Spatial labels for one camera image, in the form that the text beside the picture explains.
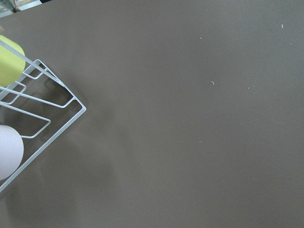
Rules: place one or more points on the pink-white cup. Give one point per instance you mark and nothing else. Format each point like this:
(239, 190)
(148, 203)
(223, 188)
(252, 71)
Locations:
(11, 151)

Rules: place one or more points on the yellow-green cup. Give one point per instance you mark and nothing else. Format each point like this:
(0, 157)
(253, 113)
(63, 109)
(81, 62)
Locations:
(11, 67)

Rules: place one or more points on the white wire cup rack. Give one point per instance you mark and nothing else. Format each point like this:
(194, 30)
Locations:
(38, 105)

